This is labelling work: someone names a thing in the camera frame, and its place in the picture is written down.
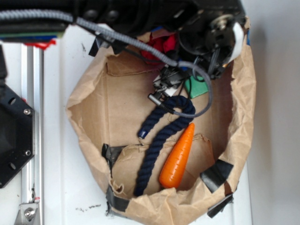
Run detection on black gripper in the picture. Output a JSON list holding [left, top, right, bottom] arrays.
[[178, 0, 246, 79]]

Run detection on green rectangular block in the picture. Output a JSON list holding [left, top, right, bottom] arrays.
[[184, 76, 208, 99]]

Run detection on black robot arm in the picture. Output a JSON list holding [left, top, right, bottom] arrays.
[[0, 0, 246, 79]]

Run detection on crumpled red paper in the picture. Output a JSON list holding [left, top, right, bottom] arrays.
[[140, 34, 177, 65]]

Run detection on black tape top left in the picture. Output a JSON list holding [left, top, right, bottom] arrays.
[[89, 34, 127, 57]]

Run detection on black tape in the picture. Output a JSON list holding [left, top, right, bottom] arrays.
[[207, 194, 234, 218], [200, 159, 234, 193], [101, 143, 126, 169], [89, 34, 127, 57], [106, 186, 130, 212]]

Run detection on brown paper bag liner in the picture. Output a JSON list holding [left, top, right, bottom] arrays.
[[65, 16, 256, 225]]

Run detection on black tape right front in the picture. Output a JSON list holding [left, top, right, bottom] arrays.
[[200, 159, 234, 193]]

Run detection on orange plastic carrot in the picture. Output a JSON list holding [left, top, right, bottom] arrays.
[[159, 123, 195, 188]]

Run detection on black tape inner left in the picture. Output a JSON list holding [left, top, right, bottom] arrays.
[[101, 143, 126, 169]]

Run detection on black tape bottom right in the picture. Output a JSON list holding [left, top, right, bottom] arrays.
[[207, 194, 234, 218]]

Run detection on black tape bottom left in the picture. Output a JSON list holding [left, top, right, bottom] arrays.
[[106, 186, 130, 212]]

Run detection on white plastic tray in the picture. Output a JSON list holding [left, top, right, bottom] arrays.
[[43, 23, 253, 225]]

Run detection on dark blue twisted rope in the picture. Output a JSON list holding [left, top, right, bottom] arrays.
[[133, 95, 196, 197]]

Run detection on aluminium extrusion rail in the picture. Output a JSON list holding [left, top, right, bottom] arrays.
[[15, 45, 44, 225]]

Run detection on grey braided cable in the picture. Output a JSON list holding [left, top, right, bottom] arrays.
[[0, 9, 213, 118]]

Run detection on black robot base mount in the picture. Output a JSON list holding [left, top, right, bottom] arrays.
[[0, 45, 34, 188]]

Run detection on metal corner bracket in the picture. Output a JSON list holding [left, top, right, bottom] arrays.
[[14, 202, 41, 225]]

